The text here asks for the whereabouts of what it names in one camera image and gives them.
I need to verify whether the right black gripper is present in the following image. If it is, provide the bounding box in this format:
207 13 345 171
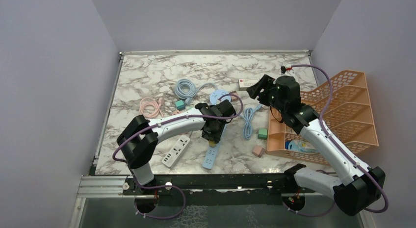
248 74 286 114

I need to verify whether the pink charger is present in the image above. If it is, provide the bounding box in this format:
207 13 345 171
252 145 265 157
230 91 239 101

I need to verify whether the green charger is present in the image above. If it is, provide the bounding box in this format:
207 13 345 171
258 128 268 140

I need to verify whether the pink charger front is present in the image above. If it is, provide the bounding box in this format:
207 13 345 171
252 145 265 157

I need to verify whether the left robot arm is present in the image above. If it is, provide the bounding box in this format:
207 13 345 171
116 100 237 194

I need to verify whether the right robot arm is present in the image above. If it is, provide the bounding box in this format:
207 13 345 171
246 75 389 216

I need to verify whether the blue long power strip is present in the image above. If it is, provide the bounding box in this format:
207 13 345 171
202 126 227 170

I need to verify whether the blue round power strip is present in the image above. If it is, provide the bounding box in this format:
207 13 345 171
209 89 229 105

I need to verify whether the white red small box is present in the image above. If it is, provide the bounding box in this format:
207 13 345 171
238 78 260 91

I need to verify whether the white power strip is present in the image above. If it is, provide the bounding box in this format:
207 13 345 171
162 135 190 168

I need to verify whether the orange plastic file rack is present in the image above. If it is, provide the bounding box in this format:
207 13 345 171
266 70 379 165

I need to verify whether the blue usb cable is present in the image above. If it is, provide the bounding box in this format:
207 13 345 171
240 103 263 141

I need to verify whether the coiled blue power cord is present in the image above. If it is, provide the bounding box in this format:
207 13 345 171
175 78 218 105

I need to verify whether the pink coiled power cord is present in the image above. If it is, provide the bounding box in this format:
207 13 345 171
139 97 165 119

